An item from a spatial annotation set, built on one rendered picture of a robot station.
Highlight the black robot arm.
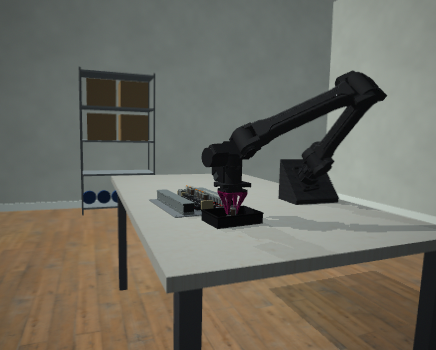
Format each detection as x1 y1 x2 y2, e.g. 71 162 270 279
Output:
202 71 387 192

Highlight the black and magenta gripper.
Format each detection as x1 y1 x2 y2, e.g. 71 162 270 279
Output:
214 165 251 215

